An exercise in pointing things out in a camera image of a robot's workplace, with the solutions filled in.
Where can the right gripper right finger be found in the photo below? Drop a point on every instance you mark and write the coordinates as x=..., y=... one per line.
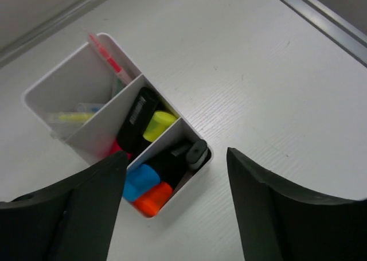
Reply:
x=281, y=220

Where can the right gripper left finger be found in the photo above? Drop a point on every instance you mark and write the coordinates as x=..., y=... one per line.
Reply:
x=72, y=219

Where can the orange tip black highlighter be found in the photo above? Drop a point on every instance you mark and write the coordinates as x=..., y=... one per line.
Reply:
x=150, y=203

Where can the blue highlighter cap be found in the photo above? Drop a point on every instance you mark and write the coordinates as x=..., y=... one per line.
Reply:
x=139, y=181

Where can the pink cap black highlighter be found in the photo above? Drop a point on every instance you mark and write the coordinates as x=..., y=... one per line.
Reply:
x=131, y=132

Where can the blue tip black highlighter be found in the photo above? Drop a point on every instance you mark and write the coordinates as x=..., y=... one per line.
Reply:
x=170, y=164

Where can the blue clear pen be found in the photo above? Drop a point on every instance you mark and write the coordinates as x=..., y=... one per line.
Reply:
x=88, y=107

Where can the yellow cap black highlighter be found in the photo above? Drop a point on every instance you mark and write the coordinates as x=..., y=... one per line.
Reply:
x=159, y=122

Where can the green cap black highlighter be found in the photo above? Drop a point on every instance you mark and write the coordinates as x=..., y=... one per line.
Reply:
x=165, y=106

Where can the pink clear pen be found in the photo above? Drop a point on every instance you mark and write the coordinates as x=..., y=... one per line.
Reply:
x=107, y=57

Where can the purple tip black highlighter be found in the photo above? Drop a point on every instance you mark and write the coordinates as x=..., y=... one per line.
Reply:
x=197, y=154

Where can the white compartment pen holder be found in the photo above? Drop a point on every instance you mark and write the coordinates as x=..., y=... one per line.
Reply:
x=83, y=77

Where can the aluminium rail right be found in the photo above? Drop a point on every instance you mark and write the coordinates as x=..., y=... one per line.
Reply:
x=342, y=33

